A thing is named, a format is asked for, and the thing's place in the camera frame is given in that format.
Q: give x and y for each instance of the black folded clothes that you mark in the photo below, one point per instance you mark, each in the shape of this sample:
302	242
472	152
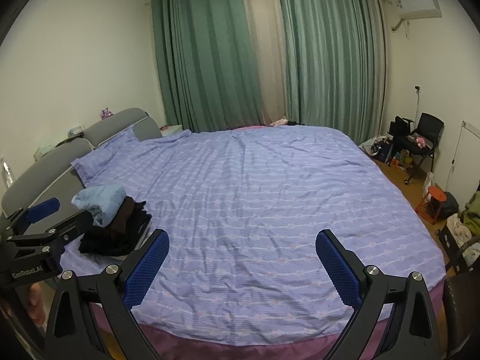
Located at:
112	245

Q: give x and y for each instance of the white air conditioner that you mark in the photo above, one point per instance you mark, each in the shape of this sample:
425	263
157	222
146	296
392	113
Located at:
418	6

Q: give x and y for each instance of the pink plush toy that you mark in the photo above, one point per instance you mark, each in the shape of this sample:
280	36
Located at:
420	142

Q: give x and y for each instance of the black backpack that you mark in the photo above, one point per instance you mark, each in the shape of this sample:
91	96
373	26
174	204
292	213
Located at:
450	206

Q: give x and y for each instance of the air conditioner pipe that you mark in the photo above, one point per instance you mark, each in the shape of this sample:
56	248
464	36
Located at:
399	25

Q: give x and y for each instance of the white and pink cloth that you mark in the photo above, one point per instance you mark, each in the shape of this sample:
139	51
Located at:
459	230

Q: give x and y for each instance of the light blue padded pants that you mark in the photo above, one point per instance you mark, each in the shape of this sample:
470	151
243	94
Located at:
101	202

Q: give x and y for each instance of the olive green cloth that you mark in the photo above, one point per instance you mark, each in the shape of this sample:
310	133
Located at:
473	213

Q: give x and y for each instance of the orange stool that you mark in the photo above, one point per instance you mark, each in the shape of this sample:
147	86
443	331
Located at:
435	195

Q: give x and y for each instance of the white nightstand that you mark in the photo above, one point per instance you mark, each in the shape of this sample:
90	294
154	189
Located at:
171	129

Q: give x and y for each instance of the bed with purple duvet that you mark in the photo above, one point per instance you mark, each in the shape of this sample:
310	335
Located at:
262	195

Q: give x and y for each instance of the black bag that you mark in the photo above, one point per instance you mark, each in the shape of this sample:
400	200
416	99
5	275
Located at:
402	127

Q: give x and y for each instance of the person's left hand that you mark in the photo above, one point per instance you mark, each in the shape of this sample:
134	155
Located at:
35	303

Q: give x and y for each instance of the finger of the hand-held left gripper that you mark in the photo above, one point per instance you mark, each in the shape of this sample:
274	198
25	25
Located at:
67	228
43	210

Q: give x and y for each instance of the green curtain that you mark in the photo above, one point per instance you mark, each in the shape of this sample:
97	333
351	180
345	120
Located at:
202	56
330	60

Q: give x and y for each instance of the purple toy figure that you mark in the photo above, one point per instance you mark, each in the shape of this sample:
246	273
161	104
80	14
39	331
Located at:
106	113

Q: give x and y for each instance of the lavender striped pillow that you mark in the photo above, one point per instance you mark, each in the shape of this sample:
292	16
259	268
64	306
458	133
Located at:
105	157

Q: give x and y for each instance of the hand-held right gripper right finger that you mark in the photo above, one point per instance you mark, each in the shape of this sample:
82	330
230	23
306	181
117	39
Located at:
339	270

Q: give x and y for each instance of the small clear box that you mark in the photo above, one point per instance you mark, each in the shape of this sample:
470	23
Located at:
75	130

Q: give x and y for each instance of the dark brown chair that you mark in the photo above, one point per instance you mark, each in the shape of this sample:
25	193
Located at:
463	300

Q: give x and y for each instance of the pale green packet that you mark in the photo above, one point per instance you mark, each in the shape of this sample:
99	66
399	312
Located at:
45	149

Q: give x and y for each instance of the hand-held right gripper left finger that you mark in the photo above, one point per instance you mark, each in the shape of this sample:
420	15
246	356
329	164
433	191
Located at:
146	270

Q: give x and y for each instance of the grey folded garment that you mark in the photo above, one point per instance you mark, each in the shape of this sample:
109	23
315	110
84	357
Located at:
140	242

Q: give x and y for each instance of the dark blue bag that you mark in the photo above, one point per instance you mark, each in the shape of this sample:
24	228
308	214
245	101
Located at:
385	153

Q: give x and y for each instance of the white shopping bag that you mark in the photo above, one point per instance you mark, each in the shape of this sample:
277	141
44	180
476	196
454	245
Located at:
371	144

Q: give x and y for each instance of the small black cloth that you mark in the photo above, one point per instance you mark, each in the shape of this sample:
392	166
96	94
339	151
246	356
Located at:
296	123

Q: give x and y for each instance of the brown folded garment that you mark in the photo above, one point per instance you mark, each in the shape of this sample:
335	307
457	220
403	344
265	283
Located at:
122	221

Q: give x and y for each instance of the black chair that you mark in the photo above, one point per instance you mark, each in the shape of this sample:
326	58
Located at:
429	125

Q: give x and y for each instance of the beige curtain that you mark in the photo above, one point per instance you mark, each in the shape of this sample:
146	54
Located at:
266	52

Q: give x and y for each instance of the white plastic bag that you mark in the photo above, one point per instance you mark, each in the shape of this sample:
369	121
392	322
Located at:
429	183

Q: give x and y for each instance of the pile of colourful toys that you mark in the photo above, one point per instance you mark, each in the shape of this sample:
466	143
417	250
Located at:
402	159

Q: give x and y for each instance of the grey padded headboard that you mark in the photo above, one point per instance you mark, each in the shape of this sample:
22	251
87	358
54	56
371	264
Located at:
37	180

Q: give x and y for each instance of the pink bed skirt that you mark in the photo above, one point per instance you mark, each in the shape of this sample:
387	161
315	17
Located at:
243	345

